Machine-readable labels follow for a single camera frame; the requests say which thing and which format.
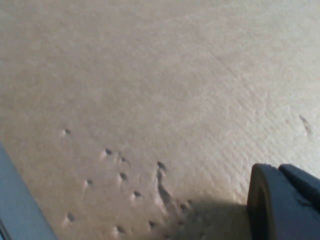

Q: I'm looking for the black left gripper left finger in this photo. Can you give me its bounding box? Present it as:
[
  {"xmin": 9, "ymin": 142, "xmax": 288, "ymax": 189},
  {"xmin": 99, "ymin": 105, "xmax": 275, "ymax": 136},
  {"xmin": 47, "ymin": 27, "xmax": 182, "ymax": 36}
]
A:
[{"xmin": 245, "ymin": 163, "xmax": 280, "ymax": 240}]

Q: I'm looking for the wooden tray with slots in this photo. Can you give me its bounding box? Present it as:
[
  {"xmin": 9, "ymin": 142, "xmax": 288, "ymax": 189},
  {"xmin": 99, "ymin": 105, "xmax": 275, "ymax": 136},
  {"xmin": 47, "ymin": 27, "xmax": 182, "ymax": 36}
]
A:
[{"xmin": 0, "ymin": 0, "xmax": 320, "ymax": 240}]

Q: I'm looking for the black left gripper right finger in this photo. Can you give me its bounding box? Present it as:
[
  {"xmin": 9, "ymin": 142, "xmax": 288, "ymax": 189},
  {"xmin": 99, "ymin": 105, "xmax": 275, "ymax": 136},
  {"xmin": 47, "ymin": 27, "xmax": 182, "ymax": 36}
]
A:
[{"xmin": 264, "ymin": 163, "xmax": 320, "ymax": 240}]

